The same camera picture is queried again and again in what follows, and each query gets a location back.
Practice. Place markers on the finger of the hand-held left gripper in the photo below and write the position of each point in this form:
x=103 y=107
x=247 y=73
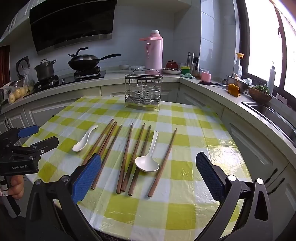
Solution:
x=29 y=131
x=44 y=144

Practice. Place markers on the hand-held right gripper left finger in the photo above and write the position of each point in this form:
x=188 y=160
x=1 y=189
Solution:
x=86 y=178

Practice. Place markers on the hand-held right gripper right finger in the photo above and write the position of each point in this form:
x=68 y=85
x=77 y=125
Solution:
x=208 y=176

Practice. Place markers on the wooden chopstick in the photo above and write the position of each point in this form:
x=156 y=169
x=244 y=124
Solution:
x=98 y=141
x=136 y=148
x=105 y=139
x=108 y=138
x=145 y=143
x=163 y=162
x=125 y=157
x=106 y=157

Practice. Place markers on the small white soup spoon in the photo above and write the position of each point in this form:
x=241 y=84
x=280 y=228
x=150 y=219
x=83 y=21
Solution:
x=79 y=146

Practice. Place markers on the large white ladle spoon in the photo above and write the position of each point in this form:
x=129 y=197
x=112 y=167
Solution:
x=146 y=163

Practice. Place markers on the person's left hand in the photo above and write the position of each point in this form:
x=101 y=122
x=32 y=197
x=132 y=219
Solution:
x=16 y=187

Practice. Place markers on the bag of yellow fruit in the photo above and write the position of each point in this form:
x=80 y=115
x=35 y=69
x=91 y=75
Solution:
x=17 y=92

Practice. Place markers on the green checked tablecloth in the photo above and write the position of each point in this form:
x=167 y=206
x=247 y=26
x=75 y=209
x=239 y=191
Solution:
x=180 y=208

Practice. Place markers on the white base cabinets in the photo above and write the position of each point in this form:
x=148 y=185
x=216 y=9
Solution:
x=69 y=102

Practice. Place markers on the steel stockpot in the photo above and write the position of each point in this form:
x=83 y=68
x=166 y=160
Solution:
x=45 y=70

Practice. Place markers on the black glass gas cooktop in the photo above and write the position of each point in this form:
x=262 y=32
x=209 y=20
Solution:
x=67 y=80

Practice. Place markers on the dark square panel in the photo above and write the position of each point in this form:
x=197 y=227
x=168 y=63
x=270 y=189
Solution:
x=23 y=64

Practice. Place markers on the black wok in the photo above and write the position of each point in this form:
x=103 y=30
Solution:
x=85 y=63

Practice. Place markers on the steel sink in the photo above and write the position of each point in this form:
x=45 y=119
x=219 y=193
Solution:
x=272 y=115

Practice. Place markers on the orange sponge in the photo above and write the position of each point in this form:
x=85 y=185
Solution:
x=233 y=90

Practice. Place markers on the dark wok lid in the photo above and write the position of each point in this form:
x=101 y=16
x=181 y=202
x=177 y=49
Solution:
x=83 y=57

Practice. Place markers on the wicker basket of greens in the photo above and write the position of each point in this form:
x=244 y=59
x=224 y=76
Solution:
x=260 y=96

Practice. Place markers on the steel basin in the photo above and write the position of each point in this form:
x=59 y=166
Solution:
x=242 y=84

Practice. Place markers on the pink cup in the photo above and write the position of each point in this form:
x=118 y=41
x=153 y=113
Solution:
x=205 y=77

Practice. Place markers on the green cloth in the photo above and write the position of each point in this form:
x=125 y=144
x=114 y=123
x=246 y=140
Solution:
x=187 y=76

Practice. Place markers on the green and yellow box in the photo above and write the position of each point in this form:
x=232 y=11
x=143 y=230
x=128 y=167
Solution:
x=185 y=70

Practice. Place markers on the white plate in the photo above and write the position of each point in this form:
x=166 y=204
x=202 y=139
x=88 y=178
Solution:
x=171 y=71

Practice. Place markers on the black and steel carafe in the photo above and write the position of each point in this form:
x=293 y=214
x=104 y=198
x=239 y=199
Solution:
x=196 y=66

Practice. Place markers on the white bowl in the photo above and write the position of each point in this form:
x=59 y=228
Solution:
x=124 y=67

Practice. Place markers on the white spray bottle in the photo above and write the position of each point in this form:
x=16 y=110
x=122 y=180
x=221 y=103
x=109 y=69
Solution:
x=239 y=68

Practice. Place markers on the black range hood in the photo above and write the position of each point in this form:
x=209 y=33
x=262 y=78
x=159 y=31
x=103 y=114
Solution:
x=69 y=23

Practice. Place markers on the white plastic bottle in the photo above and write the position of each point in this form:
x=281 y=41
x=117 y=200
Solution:
x=271 y=78

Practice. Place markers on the red pot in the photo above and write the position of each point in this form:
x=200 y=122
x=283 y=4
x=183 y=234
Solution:
x=172 y=64

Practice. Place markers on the steel vacuum bottle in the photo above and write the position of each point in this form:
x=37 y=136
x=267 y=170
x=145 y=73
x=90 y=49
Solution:
x=190 y=59

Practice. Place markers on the white wipes pack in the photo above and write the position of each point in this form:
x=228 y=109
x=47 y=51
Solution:
x=136 y=68

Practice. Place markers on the pink thermos jug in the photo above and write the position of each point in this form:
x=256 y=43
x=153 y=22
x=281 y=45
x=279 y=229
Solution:
x=153 y=53

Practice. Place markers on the window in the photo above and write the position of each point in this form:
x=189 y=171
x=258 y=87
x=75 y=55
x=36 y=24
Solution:
x=266 y=34

